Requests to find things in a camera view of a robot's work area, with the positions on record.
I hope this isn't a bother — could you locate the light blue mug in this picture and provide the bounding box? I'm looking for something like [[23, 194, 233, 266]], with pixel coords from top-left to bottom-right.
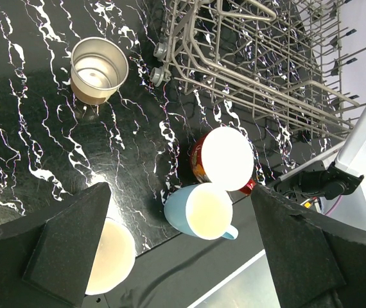
[[164, 183, 239, 241]]

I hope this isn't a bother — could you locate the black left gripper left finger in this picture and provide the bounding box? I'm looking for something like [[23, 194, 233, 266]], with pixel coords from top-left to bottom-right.
[[0, 182, 111, 307]]

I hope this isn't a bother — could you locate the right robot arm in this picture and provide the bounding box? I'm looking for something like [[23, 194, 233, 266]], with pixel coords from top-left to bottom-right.
[[270, 107, 366, 216]]

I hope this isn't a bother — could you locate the red mug white inside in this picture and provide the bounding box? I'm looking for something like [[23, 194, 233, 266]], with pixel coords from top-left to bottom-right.
[[189, 126, 256, 195]]

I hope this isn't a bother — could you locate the yellow-green mug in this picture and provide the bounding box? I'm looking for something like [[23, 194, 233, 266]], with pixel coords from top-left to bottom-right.
[[85, 218, 136, 295]]

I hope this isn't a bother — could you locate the grey wire dish rack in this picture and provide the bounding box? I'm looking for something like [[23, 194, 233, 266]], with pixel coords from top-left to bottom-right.
[[150, 1, 364, 141]]

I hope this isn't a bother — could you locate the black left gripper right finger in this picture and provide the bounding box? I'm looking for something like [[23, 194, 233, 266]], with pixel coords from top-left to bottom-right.
[[250, 185, 366, 307]]

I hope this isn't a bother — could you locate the beige cup with brown band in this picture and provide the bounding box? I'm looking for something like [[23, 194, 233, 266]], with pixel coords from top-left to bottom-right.
[[70, 37, 129, 105]]

